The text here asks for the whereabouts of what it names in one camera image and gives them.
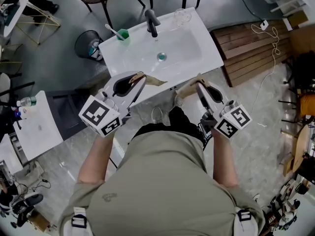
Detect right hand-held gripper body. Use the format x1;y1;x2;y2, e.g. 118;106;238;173
200;99;253;140

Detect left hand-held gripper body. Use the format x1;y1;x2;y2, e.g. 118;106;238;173
78;88;131;138

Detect beige paper packet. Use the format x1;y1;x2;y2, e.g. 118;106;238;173
128;71;169;87
175;72;210;100

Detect clear glass cup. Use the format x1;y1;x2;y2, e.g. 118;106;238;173
173;8;192;28

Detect person's left forearm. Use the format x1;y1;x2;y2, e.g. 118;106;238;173
77;131;116;183

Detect person's right forearm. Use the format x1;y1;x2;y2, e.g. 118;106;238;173
211;129;239;188

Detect green plastic cup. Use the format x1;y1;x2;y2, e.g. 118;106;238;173
116;28;130;42

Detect white pink toothbrush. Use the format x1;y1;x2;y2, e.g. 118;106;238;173
105;24;126;40

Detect person's right shoe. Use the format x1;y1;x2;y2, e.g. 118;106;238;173
173;93;185;108

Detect person's shoe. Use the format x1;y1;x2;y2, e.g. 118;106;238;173
173;93;185;108
151;106;163;124

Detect person's left shoe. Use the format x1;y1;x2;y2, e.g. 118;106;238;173
151;106;163;124

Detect black belt device with screen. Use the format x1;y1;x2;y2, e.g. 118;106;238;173
196;118;214;147

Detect person's black shorts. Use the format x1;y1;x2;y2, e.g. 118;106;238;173
131;106;206;147

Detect black mesh waste bin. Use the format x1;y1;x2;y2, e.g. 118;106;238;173
74;29;104;61

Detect brown wooden slat decking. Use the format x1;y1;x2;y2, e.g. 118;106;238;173
210;20;295;88

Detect white ceramic sink basin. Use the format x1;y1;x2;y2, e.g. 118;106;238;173
97;7;225;106

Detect white-top black side cabinet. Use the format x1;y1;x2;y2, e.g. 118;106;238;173
12;88;87;161

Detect clear plastic water bottle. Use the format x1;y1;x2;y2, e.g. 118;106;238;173
16;96;37;108

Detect round wooden table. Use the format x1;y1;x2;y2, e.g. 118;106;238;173
292;124;311;174

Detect black faucet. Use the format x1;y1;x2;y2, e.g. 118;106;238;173
144;8;161;38

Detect black chair yellow cushion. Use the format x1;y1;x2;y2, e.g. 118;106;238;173
279;54;315;125

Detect person's olive shirt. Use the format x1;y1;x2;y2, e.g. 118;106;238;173
59;131;266;236

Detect white marble slab table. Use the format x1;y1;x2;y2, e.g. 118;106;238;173
0;133;24;175

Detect white round device black centre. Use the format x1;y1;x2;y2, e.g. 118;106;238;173
12;192;45;215

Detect white floor cable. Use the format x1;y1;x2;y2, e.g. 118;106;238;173
250;23;281;122

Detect black floor cable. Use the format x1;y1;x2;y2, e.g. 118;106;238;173
231;0;264;22

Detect white backpack shoulder strap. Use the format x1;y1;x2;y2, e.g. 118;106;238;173
235;209;254;236
71;206;89;236

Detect white shelf frame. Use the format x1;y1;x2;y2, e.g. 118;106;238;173
270;0;308;32

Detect white table gold wire legs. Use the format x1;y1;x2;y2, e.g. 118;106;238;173
2;0;62;46

